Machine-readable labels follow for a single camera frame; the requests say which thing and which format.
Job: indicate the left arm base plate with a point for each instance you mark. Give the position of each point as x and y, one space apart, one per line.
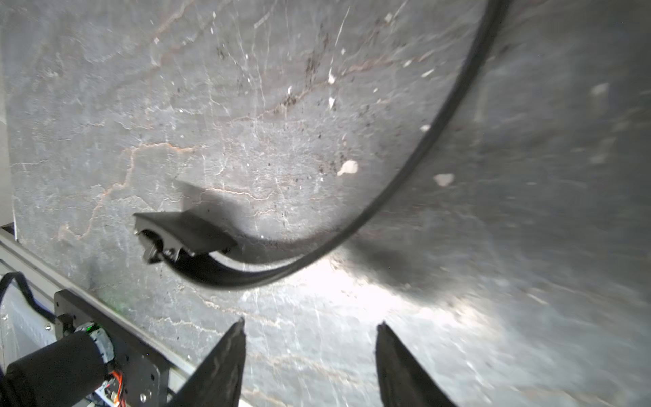
138 374

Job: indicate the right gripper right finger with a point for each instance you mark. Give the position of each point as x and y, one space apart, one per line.
402 380

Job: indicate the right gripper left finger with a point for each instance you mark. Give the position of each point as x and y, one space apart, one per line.
218 379

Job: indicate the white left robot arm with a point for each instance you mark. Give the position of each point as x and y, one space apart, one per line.
62 373

